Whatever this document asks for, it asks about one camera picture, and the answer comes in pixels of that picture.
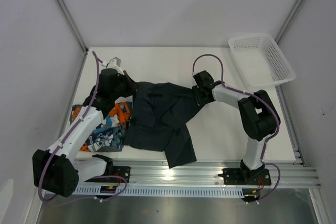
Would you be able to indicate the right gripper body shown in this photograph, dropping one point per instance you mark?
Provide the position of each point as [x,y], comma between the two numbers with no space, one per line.
[200,99]

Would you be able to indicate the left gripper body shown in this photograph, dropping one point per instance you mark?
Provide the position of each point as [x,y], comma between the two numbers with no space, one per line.
[123,89]

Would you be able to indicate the dark green shorts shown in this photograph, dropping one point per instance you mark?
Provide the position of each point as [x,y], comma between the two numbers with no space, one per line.
[158,121]

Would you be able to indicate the colourful patterned shorts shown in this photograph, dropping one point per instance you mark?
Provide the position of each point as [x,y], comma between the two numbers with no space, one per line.
[109,135]

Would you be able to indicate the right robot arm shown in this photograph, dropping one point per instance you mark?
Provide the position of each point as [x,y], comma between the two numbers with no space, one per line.
[258,115]

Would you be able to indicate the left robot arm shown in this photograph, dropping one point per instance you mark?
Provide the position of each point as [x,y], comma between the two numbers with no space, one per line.
[54,169]

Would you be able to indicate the white plastic basket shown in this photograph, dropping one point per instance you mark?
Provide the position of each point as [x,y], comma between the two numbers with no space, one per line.
[259,61]

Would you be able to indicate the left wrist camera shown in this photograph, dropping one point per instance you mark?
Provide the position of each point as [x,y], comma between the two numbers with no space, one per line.
[114,63]

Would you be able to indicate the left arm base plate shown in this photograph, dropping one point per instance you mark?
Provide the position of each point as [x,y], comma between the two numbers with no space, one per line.
[122,171]

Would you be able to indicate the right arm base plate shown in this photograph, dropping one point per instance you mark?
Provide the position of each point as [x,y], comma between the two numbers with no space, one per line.
[245,177]

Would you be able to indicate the slotted cable duct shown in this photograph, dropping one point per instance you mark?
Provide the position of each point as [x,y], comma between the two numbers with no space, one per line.
[156,191]

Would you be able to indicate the aluminium rail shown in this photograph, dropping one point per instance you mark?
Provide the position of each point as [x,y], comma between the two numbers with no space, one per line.
[205,174]

